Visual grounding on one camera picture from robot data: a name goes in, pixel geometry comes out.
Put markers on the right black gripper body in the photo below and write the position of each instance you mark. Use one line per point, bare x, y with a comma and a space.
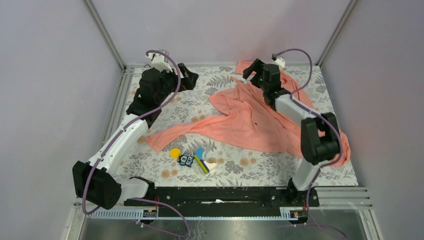
263, 85

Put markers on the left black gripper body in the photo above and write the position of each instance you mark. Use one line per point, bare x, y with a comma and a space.
170, 81

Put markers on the salmon pink jacket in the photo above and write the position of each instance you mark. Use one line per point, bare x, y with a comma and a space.
229, 110

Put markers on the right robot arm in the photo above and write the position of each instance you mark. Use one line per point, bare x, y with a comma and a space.
320, 141

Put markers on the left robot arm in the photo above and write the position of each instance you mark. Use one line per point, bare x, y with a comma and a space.
95, 180

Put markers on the floral patterned mat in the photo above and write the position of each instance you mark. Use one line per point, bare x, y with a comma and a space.
235, 166

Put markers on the blue triangular block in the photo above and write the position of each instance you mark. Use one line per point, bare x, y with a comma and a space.
199, 153

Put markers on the yellow round disc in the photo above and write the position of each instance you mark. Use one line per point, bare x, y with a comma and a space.
175, 153

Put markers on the black owl toy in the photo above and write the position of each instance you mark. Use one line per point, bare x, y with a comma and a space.
185, 160

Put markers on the green purple flat block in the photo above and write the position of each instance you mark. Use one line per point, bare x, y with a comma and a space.
202, 164

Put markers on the white arch block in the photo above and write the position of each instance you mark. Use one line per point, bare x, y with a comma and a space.
209, 166

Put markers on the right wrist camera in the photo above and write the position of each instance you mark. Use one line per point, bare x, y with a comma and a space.
279, 61

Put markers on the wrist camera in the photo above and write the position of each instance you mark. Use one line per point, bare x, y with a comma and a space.
279, 61
159, 62

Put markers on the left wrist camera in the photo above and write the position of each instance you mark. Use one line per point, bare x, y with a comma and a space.
159, 62

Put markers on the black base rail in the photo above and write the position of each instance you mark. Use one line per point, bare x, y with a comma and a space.
223, 197

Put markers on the white slotted cable duct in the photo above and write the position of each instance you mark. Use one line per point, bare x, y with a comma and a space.
209, 213

